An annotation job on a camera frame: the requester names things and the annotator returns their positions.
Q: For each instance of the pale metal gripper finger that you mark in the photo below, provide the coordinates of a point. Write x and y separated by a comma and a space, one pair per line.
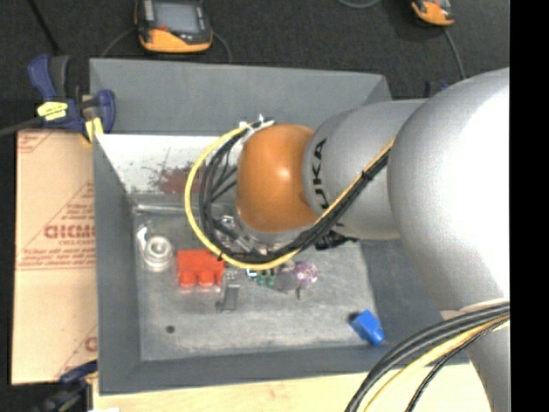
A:
232, 295

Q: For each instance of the grey metal bin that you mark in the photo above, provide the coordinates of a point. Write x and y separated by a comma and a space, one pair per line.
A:
257, 316

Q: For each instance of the red toy building brick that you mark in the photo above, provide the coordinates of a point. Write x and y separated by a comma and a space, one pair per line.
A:
198, 268

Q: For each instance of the purple translucent ball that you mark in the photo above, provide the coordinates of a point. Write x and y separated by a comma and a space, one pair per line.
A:
305, 272

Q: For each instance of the blue plastic block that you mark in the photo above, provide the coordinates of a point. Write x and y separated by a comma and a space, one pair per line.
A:
367, 325

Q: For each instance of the brown cardboard board red print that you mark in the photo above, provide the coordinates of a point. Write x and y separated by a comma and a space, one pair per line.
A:
51, 230

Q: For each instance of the black cylinder on white bracket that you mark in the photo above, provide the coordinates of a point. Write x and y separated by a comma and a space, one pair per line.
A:
285, 281

